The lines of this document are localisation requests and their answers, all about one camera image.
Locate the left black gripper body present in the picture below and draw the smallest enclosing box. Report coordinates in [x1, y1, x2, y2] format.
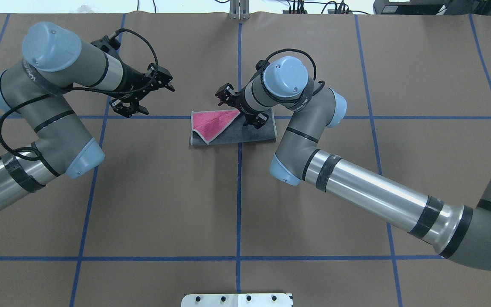
[90, 35, 158, 109]

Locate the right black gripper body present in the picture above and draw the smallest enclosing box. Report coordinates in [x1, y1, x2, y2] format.
[215, 83, 270, 130]

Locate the pink grey-backed towel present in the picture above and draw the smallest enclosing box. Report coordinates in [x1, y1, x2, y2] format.
[190, 109, 278, 146]

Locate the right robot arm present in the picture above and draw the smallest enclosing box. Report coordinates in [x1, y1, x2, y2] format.
[216, 56, 491, 271]

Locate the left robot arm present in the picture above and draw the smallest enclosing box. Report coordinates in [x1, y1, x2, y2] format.
[0, 22, 175, 211]

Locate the black box with label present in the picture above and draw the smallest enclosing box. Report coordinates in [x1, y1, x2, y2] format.
[373, 0, 444, 15]

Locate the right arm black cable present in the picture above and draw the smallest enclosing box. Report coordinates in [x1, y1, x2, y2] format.
[255, 48, 326, 105]

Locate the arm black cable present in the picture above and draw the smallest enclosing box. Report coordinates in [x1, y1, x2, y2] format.
[255, 48, 326, 105]
[0, 28, 160, 162]

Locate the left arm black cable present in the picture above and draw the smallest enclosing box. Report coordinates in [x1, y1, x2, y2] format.
[0, 28, 160, 162]

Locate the aluminium frame post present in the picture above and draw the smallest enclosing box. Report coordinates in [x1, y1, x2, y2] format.
[228, 0, 251, 21]

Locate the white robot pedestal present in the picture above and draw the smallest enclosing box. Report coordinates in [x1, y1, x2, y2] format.
[181, 293, 294, 307]

